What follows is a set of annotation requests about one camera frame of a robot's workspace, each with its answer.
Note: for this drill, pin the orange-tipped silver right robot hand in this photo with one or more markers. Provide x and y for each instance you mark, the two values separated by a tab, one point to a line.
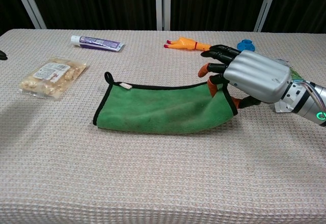
257	76

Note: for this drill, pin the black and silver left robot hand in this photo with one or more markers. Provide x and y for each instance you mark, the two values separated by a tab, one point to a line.
2	55

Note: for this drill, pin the gray and green microfiber cloth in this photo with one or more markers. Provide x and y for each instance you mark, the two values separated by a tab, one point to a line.
163	109

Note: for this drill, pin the blue plastic disc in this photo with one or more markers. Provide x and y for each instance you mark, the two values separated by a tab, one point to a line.
245	44

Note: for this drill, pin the clear plastic bag with greens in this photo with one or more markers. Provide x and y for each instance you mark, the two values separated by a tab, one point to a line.
294	72

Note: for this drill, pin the black pleated curtain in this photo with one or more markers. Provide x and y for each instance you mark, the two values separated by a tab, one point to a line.
300	5
96	2
10	5
216	2

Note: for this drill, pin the clear bag of beige snacks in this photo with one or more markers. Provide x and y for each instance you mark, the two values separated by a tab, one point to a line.
53	77

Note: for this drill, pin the orange rubber chicken toy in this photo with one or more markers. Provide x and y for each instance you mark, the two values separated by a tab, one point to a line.
187	43

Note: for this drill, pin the purple and white toothpaste tube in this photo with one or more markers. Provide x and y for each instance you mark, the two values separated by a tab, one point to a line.
98	43

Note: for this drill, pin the beige waffle tablecloth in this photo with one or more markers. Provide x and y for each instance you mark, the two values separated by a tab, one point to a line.
152	178

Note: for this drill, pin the white slanted frame post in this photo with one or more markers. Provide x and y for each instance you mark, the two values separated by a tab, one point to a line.
266	5
29	3

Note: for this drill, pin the white double upright frame post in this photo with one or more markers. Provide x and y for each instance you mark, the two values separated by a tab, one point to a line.
162	5

